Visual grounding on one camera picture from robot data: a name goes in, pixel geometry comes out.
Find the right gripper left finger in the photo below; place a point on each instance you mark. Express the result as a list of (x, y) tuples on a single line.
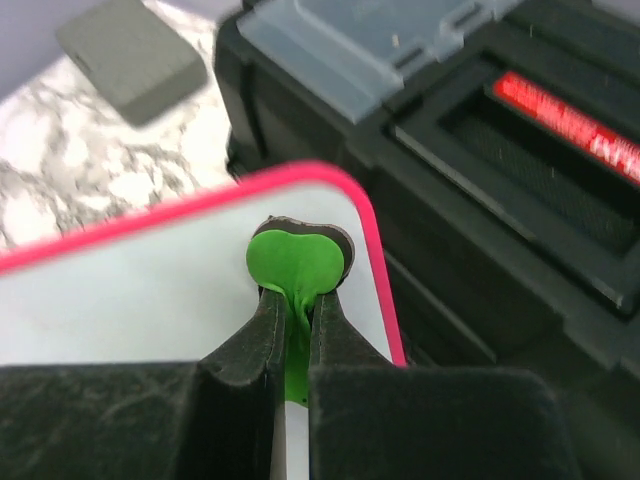
[(221, 417)]

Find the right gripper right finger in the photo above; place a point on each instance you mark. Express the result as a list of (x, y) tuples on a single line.
[(370, 419)]

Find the pink framed whiteboard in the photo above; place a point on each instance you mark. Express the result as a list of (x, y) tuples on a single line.
[(171, 284)]

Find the green whiteboard eraser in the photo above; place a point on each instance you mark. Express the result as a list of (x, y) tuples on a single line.
[(300, 261)]

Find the black plastic toolbox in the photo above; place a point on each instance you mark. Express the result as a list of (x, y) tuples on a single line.
[(498, 142)]

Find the grey plastic case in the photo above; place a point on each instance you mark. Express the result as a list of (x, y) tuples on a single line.
[(137, 63)]

